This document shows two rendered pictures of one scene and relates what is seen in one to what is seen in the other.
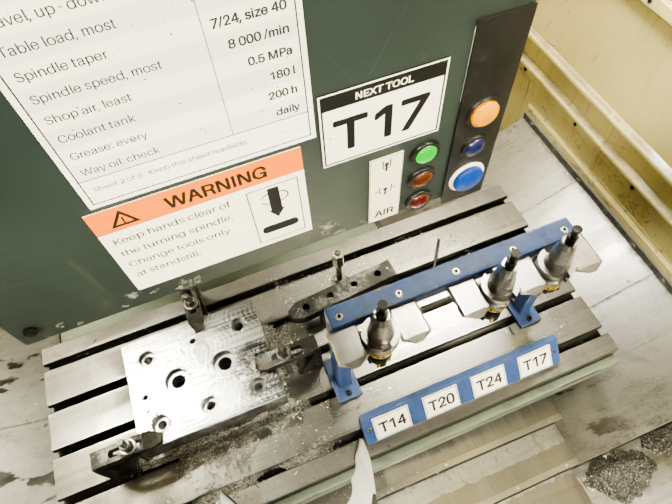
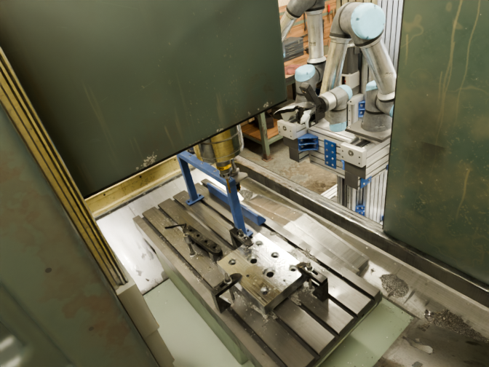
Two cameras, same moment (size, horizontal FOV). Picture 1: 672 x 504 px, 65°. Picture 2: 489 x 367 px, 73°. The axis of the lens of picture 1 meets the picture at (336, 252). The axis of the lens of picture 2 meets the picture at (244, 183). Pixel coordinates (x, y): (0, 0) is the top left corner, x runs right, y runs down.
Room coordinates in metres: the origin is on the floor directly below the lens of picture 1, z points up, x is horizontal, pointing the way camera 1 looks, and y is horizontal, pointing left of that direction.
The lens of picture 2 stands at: (0.60, 1.16, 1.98)
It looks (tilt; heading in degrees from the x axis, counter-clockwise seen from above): 34 degrees down; 255
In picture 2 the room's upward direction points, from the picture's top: 11 degrees counter-clockwise
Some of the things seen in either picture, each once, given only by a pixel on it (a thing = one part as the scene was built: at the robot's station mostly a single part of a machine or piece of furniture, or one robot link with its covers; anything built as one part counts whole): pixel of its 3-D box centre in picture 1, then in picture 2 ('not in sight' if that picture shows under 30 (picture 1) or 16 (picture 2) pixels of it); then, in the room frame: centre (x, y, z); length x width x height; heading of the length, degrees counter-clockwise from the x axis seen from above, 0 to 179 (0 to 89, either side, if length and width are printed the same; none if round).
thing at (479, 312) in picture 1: (469, 300); not in sight; (0.38, -0.22, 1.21); 0.07 x 0.05 x 0.01; 18
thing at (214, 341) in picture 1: (203, 374); (262, 269); (0.37, 0.29, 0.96); 0.29 x 0.23 x 0.05; 108
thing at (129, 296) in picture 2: not in sight; (128, 297); (0.84, 0.35, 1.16); 0.48 x 0.05 x 0.51; 108
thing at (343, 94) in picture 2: not in sight; (338, 97); (-0.18, -0.02, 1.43); 0.11 x 0.08 x 0.09; 16
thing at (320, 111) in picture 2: not in sight; (311, 111); (-0.03, 0.03, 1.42); 0.12 x 0.08 x 0.09; 16
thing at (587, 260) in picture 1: (581, 255); not in sight; (0.45, -0.43, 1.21); 0.07 x 0.05 x 0.01; 18
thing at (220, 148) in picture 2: not in sight; (216, 134); (0.41, 0.22, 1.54); 0.16 x 0.16 x 0.12
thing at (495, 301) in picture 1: (498, 288); not in sight; (0.40, -0.27, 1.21); 0.06 x 0.06 x 0.03
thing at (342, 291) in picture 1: (343, 296); (203, 243); (0.55, -0.01, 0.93); 0.26 x 0.05 x 0.06; 113
